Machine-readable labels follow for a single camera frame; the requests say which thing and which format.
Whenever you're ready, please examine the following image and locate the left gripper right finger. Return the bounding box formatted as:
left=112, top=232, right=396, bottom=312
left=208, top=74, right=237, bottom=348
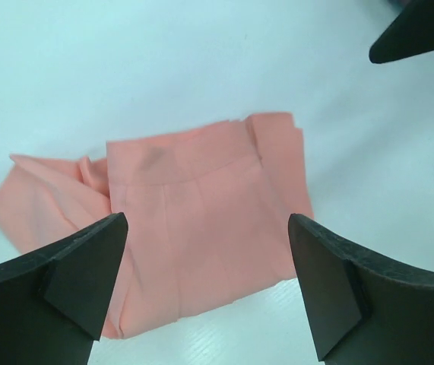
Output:
left=288, top=214, right=434, bottom=365

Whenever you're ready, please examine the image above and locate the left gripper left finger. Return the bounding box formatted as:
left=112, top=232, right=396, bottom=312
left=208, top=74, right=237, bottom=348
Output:
left=0, top=213, right=128, bottom=365

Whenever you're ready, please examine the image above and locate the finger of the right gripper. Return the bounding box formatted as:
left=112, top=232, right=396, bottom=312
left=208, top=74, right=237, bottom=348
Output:
left=369, top=0, right=434, bottom=64

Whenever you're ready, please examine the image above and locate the pink skirt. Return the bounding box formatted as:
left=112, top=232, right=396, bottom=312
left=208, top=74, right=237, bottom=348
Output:
left=0, top=113, right=312, bottom=339

